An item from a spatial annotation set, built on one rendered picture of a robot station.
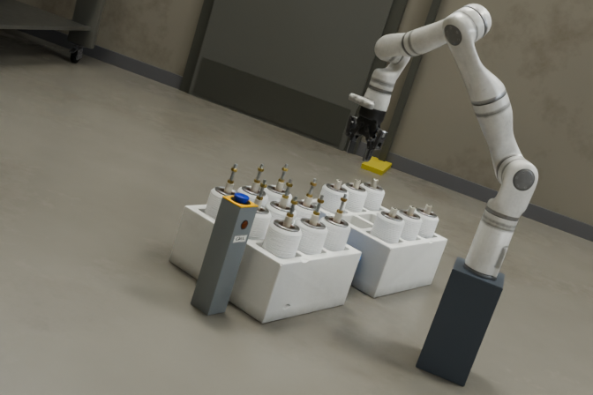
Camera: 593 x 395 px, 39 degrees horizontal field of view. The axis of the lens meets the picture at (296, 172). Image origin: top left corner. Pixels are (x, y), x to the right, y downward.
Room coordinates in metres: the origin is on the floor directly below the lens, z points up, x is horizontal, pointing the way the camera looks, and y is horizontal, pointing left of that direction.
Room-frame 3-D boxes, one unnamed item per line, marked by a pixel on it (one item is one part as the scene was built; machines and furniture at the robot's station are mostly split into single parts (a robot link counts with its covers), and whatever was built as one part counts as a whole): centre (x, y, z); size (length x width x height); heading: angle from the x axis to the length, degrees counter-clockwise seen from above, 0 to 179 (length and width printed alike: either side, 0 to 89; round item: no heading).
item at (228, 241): (2.09, 0.12, 0.16); 0.07 x 0.07 x 0.31; 55
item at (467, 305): (2.19, -0.56, 0.15); 0.14 x 0.14 x 0.30; 77
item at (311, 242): (2.31, -0.09, 0.16); 0.10 x 0.10 x 0.18
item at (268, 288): (2.37, 0.01, 0.09); 0.39 x 0.39 x 0.18; 55
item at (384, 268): (2.83, -0.31, 0.09); 0.39 x 0.39 x 0.18; 55
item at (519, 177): (2.19, -0.56, 0.54); 0.09 x 0.09 x 0.17; 13
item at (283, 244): (2.21, -0.02, 0.16); 0.10 x 0.10 x 0.18
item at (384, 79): (2.41, -0.16, 0.74); 0.09 x 0.07 x 0.15; 120
